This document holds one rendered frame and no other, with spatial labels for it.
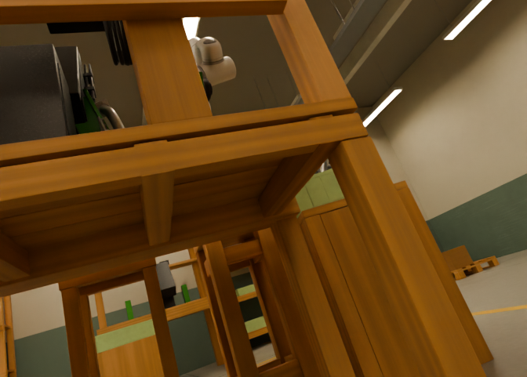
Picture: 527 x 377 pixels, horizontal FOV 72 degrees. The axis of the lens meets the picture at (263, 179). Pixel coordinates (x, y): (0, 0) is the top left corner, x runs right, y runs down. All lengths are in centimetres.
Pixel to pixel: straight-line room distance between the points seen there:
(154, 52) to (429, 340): 88
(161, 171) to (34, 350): 609
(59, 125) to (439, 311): 95
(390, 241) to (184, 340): 597
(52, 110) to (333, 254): 114
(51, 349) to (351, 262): 566
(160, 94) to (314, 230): 96
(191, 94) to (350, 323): 109
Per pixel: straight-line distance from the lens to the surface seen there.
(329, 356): 142
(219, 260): 157
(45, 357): 673
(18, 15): 102
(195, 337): 671
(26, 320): 684
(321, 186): 173
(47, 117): 101
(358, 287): 159
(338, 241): 160
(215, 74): 137
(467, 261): 650
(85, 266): 131
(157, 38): 99
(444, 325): 90
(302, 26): 113
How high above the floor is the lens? 43
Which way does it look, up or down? 20 degrees up
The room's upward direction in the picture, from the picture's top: 19 degrees counter-clockwise
